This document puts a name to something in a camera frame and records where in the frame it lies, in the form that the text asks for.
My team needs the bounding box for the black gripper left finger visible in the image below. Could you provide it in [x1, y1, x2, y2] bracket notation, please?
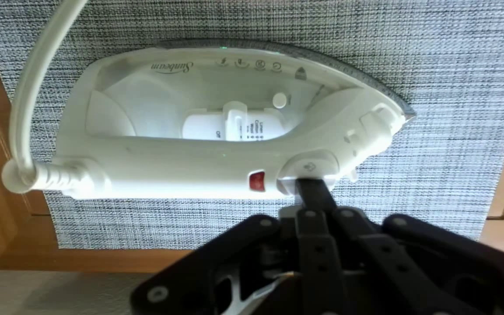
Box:
[127, 176, 321, 315]

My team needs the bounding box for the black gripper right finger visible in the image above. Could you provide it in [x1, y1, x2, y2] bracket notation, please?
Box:
[316, 176, 504, 315]

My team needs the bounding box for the white pressing iron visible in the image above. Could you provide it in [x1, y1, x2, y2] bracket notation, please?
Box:
[50, 38, 417, 202]

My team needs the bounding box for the grey woven mat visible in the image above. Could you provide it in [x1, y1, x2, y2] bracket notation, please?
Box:
[0, 0, 504, 251]

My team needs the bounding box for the white iron cord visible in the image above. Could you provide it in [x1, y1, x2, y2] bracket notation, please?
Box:
[0, 0, 90, 197]

